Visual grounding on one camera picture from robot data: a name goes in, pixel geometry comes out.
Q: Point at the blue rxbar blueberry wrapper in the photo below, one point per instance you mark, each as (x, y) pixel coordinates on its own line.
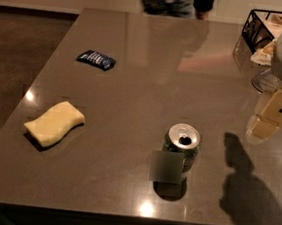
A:
(96, 59)

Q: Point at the black wire basket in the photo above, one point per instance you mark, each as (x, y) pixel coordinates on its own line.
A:
(261, 27)

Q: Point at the green soda can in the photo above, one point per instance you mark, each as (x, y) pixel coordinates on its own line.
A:
(183, 139)

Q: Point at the silver mesh cup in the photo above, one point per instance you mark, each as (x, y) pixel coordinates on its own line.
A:
(266, 81)

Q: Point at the person in dark clothes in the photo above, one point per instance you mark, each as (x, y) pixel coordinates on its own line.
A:
(187, 9)

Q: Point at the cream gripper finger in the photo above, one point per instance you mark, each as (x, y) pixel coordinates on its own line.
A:
(267, 117)

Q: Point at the yellow sponge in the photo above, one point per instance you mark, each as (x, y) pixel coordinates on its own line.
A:
(54, 124)

